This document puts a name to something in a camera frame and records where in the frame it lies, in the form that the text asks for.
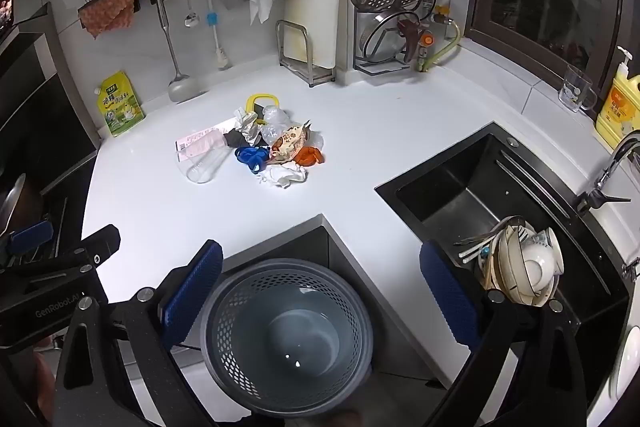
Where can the black integrated stove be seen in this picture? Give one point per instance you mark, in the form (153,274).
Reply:
(45,117)

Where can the glass pan lid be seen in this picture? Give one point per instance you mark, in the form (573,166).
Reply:
(382,38)

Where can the clear plastic bottle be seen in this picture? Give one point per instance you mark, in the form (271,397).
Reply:
(205,162)

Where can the blue bottle brush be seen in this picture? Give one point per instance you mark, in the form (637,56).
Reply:
(213,18)

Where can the chrome faucet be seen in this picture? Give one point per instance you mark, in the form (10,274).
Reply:
(610,172)

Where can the chopsticks in sink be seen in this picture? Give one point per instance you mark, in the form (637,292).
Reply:
(475,249)

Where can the red and cream snack wrapper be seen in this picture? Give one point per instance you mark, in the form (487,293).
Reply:
(289,142)

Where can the pink paper strip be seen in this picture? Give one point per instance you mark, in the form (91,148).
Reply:
(192,141)

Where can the metal ladle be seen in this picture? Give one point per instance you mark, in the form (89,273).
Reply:
(180,89)

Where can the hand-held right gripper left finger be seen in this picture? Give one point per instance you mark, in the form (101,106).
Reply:
(192,297)

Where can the metal lid rack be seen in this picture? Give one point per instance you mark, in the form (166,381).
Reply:
(380,68)

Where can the brown kitchen utensil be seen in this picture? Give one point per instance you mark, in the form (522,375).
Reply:
(410,34)

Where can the metal cutting board rack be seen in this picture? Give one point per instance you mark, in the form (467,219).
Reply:
(300,67)

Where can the orange plastic wrapper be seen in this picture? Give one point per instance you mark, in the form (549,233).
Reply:
(309,155)

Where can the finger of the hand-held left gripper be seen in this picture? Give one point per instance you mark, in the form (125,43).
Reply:
(100,244)
(31,238)

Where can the cream plate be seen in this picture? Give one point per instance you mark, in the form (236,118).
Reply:
(510,257)

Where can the orange dish cloth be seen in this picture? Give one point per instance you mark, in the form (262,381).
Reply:
(107,12)

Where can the small metal spoon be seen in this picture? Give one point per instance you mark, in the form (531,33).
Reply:
(189,21)

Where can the black sink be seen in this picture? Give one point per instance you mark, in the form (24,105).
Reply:
(450,192)

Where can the green and yellow refill pouch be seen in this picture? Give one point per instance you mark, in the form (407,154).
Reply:
(120,107)

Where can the blue plastic bag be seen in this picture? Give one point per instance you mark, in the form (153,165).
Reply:
(247,155)

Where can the grey perforated waste basket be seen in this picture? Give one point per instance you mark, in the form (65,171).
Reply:
(300,332)

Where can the black cloth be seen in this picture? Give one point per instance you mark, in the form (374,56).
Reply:
(235,138)

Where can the clear glass cup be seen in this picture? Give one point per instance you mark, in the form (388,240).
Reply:
(577,89)

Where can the gas valve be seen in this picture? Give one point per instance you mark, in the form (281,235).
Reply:
(426,41)

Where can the white bowl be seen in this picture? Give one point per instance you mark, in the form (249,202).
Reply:
(537,263)

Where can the yellow dish soap bottle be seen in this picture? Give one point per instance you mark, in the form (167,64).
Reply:
(620,107)

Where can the printed paper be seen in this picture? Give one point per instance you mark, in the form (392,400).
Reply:
(246,123)

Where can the clear plastic bag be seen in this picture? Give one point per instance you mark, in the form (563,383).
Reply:
(275,119)

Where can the white tissue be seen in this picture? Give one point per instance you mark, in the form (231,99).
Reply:
(280,174)

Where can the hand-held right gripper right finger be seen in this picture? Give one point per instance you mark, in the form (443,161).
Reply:
(447,297)

